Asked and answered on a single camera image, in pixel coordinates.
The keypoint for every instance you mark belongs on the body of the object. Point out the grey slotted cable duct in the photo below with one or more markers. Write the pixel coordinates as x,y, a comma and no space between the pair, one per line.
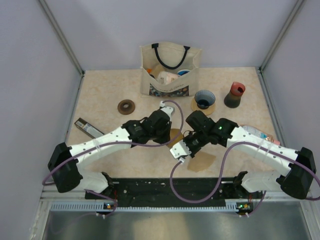
102,206

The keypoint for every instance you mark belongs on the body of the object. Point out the clear pink lotion bottle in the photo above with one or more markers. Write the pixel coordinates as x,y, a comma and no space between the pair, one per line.
258,133

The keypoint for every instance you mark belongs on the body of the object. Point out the brown paper coffee filter stack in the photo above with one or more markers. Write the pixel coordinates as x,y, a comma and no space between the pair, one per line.
201,162

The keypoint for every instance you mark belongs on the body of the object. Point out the dark rectangular box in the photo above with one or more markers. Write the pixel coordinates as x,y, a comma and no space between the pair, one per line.
88,129

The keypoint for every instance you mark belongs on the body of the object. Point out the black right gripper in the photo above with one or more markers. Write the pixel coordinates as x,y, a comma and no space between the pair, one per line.
186,140

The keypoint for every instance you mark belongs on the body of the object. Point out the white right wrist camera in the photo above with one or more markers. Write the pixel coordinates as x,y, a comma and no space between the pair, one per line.
180,151

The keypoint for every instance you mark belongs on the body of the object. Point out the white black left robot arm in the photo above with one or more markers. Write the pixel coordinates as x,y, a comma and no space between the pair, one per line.
68,163

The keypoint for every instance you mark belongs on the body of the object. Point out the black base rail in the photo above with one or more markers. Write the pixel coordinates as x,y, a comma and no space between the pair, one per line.
156,192

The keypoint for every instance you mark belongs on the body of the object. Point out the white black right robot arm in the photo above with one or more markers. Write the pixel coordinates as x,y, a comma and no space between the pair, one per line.
292,171

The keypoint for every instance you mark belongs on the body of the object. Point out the dark flask with red cap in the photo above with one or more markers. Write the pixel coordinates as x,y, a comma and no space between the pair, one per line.
233,98

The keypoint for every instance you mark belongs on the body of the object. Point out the blue cone dripper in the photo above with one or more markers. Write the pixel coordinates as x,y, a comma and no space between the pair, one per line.
204,99

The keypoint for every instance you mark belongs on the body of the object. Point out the beige canvas tote bag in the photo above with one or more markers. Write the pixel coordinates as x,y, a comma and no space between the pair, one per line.
169,70

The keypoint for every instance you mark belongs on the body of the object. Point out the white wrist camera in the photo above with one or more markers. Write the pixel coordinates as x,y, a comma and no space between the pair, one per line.
169,110
180,151

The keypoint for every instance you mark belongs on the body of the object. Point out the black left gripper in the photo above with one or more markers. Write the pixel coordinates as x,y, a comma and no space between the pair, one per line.
166,137

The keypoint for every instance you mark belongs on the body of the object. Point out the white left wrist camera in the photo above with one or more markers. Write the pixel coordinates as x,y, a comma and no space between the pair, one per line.
169,110

